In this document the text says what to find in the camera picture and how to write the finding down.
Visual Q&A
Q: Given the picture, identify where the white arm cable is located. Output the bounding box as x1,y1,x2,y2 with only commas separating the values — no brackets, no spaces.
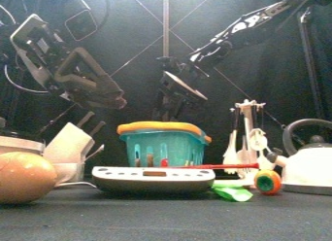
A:
3,63,51,95

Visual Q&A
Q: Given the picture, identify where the white toy knife block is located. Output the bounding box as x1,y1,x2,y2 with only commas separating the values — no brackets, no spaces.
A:
42,121,98,185

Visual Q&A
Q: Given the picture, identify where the black metal stand bar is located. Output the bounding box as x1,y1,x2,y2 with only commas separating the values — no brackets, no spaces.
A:
298,6,327,121

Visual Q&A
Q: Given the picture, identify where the green toy piece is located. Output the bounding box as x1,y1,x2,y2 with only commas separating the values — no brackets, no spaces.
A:
211,179,255,203

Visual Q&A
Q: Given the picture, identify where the white toy kitchen scale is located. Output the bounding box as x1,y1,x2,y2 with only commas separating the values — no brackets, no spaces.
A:
91,165,216,194

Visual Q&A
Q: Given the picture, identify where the grey vertical frame pole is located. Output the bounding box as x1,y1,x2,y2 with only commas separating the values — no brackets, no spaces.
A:
163,0,171,58

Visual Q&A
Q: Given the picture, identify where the white toy utensil rack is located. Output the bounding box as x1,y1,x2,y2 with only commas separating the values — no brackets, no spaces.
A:
222,98,279,189

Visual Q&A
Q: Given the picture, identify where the tan toy squash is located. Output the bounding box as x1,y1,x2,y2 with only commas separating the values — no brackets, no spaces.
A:
0,151,59,205

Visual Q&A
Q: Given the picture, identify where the white toy kettle black handle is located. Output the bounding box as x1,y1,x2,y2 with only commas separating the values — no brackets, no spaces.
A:
264,118,332,196

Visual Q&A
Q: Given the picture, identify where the grey toy knife handle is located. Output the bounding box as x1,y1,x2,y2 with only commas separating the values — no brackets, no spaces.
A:
87,120,108,138
76,111,96,129

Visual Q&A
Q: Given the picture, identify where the teal basket with orange rim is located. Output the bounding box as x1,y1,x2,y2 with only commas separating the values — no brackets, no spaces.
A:
116,120,214,169

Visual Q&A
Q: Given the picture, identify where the red handled toy utensil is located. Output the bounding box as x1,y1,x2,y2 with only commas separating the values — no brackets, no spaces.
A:
171,162,262,170

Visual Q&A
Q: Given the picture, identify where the white round toy skimmer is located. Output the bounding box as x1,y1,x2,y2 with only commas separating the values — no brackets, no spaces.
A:
250,127,270,153

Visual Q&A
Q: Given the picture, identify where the orange green round toy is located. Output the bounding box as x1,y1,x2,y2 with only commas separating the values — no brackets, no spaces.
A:
254,169,283,196

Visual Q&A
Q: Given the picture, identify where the white toy pot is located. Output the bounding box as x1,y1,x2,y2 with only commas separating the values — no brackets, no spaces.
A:
0,118,47,156

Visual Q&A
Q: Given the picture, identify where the white toy spatula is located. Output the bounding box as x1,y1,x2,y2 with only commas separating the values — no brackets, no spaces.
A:
222,129,240,166

